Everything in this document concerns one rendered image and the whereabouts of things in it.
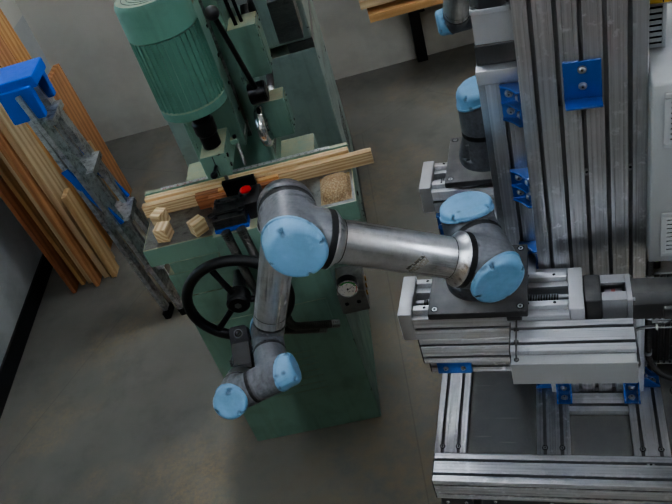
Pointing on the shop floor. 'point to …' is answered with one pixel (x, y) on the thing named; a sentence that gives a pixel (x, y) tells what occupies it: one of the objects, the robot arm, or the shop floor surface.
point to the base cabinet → (339, 372)
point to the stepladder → (83, 169)
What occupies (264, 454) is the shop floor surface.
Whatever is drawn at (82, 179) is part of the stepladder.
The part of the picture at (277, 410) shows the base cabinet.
